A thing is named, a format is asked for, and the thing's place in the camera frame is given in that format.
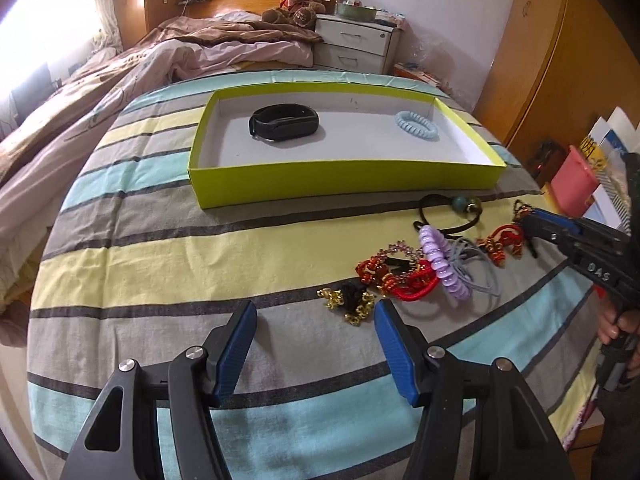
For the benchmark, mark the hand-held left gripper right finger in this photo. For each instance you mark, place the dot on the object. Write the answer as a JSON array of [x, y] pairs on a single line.
[[392, 355]]

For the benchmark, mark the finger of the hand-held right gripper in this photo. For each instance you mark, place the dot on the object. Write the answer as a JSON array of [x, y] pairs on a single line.
[[555, 219], [545, 234]]

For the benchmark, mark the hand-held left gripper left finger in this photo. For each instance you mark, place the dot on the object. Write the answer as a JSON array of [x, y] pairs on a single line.
[[235, 355]]

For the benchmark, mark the red gold knot ornament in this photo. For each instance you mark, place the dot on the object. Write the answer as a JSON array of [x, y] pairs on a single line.
[[505, 237]]

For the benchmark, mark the pink beaded hair clip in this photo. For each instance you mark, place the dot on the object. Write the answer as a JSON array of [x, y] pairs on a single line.
[[400, 249]]

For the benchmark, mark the green cardboard box tray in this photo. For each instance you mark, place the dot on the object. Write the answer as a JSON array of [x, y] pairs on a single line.
[[325, 180]]

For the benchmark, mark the person's right hand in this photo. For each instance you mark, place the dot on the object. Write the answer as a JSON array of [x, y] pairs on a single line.
[[607, 325]]

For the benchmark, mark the pink plastic container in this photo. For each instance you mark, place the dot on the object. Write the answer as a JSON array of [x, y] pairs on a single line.
[[575, 180]]

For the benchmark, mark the upright books and papers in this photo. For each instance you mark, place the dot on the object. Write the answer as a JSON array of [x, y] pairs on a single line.
[[610, 150]]

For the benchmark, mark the large wooden wardrobe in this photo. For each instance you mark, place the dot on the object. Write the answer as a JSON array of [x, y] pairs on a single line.
[[550, 60]]

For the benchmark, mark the pile of books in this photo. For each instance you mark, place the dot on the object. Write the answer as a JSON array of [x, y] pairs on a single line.
[[415, 72]]

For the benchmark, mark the black wristband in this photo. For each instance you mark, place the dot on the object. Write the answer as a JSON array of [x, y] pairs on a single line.
[[300, 131]]

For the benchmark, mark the pile of small boxes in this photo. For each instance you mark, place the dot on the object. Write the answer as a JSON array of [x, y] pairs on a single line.
[[390, 16]]

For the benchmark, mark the white nightstand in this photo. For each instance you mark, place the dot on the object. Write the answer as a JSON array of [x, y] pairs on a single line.
[[350, 40]]

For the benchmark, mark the bed with pink quilt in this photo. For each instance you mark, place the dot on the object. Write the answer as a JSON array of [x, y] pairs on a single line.
[[100, 110]]

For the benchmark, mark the green round tin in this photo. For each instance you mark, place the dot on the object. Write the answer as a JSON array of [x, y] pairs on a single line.
[[355, 12]]

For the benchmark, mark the brown teddy bear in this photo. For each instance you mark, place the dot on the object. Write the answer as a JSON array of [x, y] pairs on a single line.
[[300, 10]]

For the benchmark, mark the black chair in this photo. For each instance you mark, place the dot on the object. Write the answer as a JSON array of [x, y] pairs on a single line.
[[30, 95]]

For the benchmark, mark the floral curtain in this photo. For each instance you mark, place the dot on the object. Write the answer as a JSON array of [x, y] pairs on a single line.
[[107, 25]]

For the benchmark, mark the narrow wooden wardrobe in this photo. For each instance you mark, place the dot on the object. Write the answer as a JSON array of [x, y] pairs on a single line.
[[170, 0]]

